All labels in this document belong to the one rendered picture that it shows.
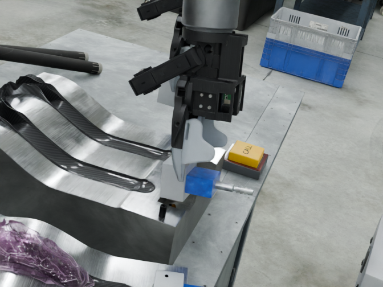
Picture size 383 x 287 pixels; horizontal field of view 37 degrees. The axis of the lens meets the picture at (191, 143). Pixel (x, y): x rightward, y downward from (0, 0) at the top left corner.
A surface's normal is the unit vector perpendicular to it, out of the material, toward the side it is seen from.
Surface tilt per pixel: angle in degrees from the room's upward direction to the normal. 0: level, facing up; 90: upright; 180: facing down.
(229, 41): 82
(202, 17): 82
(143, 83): 85
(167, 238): 90
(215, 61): 82
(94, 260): 21
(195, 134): 72
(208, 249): 0
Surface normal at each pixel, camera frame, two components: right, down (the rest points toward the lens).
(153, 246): -0.32, 0.40
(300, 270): 0.17, -0.87
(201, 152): -0.29, 0.10
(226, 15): 0.48, 0.31
